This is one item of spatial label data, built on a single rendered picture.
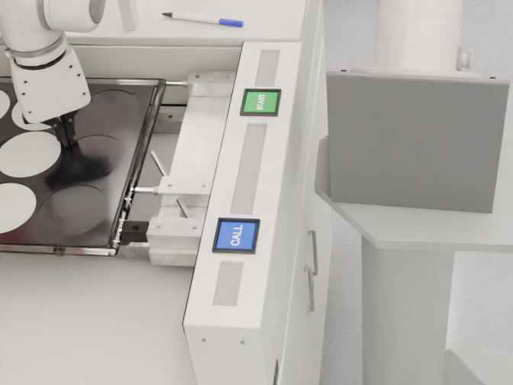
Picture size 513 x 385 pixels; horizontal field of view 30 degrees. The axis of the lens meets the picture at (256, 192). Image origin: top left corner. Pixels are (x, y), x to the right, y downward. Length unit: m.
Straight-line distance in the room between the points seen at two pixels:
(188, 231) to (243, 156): 0.13
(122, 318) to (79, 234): 0.13
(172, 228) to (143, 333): 0.15
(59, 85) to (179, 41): 0.25
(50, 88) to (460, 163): 0.59
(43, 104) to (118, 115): 0.16
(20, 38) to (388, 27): 0.50
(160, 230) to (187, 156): 0.18
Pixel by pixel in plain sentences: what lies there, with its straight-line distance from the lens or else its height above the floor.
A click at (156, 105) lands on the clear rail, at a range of 1.53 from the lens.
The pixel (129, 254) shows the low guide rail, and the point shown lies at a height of 0.83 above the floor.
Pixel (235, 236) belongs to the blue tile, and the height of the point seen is 0.96.
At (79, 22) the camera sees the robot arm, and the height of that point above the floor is 1.16.
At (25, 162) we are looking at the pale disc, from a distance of 1.50.
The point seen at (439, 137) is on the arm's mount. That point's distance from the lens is 1.35.
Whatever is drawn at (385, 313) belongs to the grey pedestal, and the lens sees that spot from 1.69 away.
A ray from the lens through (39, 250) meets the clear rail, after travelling 1.36.
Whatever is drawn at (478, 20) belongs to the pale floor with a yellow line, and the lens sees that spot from 3.20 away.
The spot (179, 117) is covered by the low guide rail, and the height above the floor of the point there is 0.85.
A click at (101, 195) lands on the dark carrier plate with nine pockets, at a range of 1.41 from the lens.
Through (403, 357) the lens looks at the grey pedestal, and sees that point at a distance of 1.79.
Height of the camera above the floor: 1.88
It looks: 46 degrees down
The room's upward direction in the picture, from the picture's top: 7 degrees counter-clockwise
